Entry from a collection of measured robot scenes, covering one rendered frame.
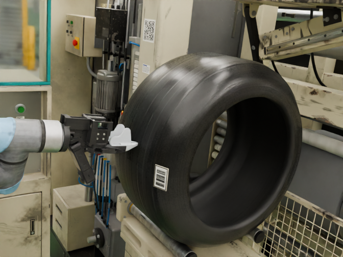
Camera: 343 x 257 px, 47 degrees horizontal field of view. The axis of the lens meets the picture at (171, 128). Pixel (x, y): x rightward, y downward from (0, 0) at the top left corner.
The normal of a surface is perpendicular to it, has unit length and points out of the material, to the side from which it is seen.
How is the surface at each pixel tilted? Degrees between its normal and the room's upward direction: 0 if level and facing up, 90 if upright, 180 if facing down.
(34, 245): 90
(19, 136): 75
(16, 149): 115
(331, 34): 90
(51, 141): 92
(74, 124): 90
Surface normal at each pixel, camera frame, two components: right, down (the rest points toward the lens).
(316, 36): -0.83, 0.07
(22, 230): 0.54, 0.29
